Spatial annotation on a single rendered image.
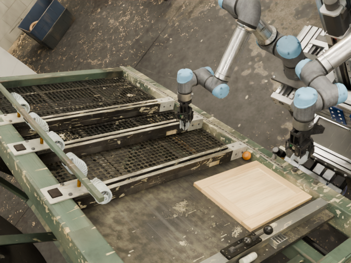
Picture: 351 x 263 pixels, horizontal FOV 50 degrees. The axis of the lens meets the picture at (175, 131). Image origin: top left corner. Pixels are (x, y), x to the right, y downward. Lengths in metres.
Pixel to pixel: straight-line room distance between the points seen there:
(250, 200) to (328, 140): 1.20
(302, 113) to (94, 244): 0.85
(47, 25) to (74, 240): 4.61
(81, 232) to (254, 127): 2.26
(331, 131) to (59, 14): 4.12
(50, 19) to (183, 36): 2.14
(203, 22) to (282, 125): 1.65
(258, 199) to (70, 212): 0.90
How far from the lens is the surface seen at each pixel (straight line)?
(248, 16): 1.76
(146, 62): 4.44
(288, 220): 1.80
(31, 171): 1.70
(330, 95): 1.44
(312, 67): 1.52
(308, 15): 3.90
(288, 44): 2.08
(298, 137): 1.46
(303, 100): 1.38
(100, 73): 3.02
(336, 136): 2.93
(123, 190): 1.71
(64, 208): 1.50
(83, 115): 2.25
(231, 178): 1.99
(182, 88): 1.86
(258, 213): 1.81
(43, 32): 5.73
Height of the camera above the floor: 2.84
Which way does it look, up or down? 50 degrees down
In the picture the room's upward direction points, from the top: 48 degrees counter-clockwise
